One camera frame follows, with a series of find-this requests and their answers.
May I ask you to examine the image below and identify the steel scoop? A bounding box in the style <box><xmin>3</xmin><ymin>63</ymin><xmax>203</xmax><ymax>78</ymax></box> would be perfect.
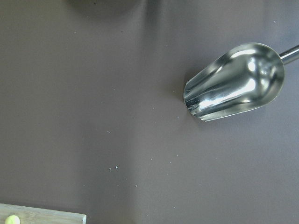
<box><xmin>183</xmin><ymin>42</ymin><xmax>299</xmax><ymax>121</ymax></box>

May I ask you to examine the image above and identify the bamboo cutting board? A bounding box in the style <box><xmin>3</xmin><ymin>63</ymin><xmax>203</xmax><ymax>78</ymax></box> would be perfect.
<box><xmin>0</xmin><ymin>203</ymin><xmax>86</xmax><ymax>224</ymax></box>

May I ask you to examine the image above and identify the yellow plastic knife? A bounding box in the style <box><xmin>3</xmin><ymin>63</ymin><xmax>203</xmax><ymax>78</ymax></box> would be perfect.
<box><xmin>4</xmin><ymin>215</ymin><xmax>21</xmax><ymax>224</ymax></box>

